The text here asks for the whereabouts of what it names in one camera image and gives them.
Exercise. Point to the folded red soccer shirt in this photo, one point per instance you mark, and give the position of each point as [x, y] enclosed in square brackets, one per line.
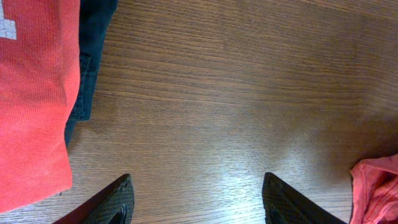
[40, 78]

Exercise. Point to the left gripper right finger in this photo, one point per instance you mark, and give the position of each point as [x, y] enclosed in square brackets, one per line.
[285, 205]

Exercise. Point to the salmon red t-shirt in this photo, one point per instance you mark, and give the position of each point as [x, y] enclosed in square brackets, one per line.
[375, 191]

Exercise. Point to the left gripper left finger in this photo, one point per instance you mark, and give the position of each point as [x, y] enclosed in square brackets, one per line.
[112, 205]

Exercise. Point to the folded navy blue garment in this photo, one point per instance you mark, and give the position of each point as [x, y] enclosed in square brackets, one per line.
[95, 17]

